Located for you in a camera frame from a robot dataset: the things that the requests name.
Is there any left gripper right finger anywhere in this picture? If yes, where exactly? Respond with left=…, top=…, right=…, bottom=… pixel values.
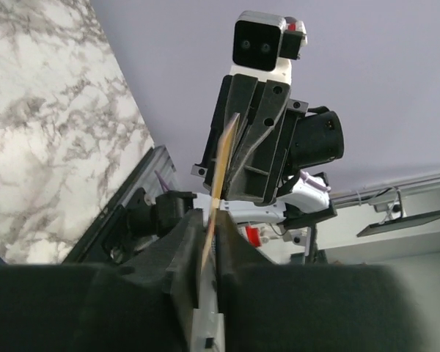
left=216, top=210, right=279, bottom=351

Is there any gold card with stripe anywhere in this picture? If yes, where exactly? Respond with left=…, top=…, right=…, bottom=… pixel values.
left=201, top=113, right=240, bottom=271

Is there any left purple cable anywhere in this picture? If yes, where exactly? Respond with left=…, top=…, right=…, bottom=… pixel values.
left=155, top=169, right=172, bottom=192

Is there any purple cable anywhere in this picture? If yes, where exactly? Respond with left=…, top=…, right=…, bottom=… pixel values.
left=300, top=170, right=332, bottom=193
left=155, top=169, right=172, bottom=192

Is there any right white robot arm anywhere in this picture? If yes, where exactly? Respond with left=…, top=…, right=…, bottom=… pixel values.
left=192, top=74, right=345, bottom=230

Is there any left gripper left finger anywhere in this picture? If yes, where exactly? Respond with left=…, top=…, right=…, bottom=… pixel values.
left=121, top=210, right=205, bottom=351

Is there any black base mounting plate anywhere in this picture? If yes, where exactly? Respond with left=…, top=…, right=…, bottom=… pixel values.
left=63, top=146, right=196, bottom=265

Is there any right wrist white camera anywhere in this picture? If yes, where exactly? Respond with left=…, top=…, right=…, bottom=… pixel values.
left=230, top=10, right=307, bottom=85

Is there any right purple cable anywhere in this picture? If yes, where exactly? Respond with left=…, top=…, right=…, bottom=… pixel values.
left=300, top=170, right=332, bottom=193

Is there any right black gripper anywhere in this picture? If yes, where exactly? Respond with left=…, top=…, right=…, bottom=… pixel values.
left=191, top=73, right=345, bottom=205

